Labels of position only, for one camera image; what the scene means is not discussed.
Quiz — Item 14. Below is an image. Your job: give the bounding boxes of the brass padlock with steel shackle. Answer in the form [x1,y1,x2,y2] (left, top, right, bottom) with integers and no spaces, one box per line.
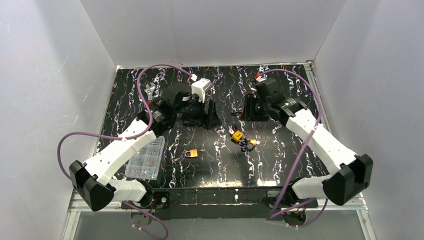
[184,149,198,158]

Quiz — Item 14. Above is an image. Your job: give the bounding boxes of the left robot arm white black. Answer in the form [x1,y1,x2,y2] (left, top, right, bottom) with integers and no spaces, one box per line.
[69,78,221,212]

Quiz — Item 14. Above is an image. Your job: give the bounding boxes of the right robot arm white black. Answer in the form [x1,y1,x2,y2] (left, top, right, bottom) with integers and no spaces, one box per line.
[240,78,374,206]

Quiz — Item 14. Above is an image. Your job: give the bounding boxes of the small silver keys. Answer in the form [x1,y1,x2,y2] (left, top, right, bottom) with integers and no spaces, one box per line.
[228,125,237,136]

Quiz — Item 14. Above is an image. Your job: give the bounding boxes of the yellow Opel padlock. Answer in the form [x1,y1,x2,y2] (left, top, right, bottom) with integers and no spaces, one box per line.
[231,130,249,145]

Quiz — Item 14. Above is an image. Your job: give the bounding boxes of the clear plastic screw box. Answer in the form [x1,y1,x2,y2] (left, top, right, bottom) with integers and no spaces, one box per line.
[124,136,166,180]

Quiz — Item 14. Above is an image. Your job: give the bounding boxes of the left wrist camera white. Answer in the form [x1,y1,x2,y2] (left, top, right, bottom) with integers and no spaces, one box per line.
[191,78,213,103]

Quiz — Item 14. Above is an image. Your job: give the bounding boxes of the grey white figurine keychain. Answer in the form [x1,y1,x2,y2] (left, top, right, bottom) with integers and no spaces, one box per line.
[240,143,255,152]

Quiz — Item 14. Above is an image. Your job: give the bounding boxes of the black base frame front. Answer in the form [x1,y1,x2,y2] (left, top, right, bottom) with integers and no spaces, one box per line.
[120,185,319,221]

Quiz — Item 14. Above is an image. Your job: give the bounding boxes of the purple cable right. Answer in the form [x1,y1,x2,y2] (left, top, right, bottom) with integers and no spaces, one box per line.
[255,68,329,229]

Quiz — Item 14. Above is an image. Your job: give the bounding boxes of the purple cable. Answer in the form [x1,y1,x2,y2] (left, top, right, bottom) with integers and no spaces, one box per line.
[56,63,200,240]
[255,68,329,229]

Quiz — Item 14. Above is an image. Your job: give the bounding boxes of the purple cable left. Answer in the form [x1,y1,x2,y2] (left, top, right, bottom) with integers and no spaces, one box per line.
[56,63,200,240]

